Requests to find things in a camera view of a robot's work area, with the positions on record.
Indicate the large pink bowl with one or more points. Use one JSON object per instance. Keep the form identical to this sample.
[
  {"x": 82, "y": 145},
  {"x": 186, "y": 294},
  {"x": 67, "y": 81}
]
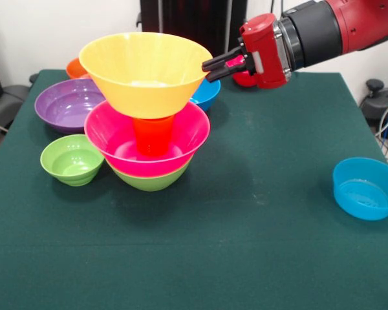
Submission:
[{"x": 106, "y": 132}]

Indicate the purple bowl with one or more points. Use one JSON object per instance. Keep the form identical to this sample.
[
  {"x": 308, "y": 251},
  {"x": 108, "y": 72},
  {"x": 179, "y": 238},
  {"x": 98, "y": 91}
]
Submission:
[{"x": 61, "y": 106}]

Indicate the small blue bowl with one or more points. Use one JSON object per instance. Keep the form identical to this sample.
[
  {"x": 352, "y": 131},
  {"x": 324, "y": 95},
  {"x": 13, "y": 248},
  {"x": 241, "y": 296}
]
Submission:
[{"x": 365, "y": 193}]

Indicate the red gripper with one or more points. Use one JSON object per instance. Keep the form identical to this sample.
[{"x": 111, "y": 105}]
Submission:
[{"x": 266, "y": 51}]

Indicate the medium blue bowl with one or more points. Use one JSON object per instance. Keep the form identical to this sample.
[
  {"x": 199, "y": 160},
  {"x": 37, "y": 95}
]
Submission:
[{"x": 208, "y": 93}]

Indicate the large orange bowl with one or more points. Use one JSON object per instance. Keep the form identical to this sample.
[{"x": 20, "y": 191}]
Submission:
[{"x": 142, "y": 90}]

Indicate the small green bowl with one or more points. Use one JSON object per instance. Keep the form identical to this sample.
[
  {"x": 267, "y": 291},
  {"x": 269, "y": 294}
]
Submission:
[{"x": 69, "y": 159}]

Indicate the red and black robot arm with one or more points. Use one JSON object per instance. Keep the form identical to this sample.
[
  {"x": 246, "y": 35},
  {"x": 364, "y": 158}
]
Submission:
[{"x": 326, "y": 32}]

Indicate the small pink-red bowl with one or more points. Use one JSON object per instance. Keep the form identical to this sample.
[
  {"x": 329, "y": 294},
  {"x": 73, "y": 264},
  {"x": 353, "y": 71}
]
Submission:
[{"x": 244, "y": 79}]

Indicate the black chair base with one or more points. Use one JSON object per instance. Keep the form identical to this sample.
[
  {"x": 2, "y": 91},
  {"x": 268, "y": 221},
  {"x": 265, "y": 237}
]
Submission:
[
  {"x": 13, "y": 97},
  {"x": 375, "y": 106}
]

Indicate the small orange bowl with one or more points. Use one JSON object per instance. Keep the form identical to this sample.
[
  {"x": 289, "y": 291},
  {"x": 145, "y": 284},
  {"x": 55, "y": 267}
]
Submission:
[{"x": 76, "y": 69}]

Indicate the medium green bowl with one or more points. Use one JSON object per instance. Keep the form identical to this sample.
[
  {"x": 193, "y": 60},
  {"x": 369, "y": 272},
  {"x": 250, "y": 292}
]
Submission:
[{"x": 152, "y": 182}]

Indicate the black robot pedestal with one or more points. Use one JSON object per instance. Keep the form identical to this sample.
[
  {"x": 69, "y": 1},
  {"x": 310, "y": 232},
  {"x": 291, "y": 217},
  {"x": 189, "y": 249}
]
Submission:
[{"x": 194, "y": 19}]

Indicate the dark green tablecloth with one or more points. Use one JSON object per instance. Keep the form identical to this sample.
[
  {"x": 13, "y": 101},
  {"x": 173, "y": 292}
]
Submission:
[{"x": 213, "y": 242}]

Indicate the orange cup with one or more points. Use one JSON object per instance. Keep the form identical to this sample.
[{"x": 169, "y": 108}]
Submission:
[{"x": 153, "y": 137}]

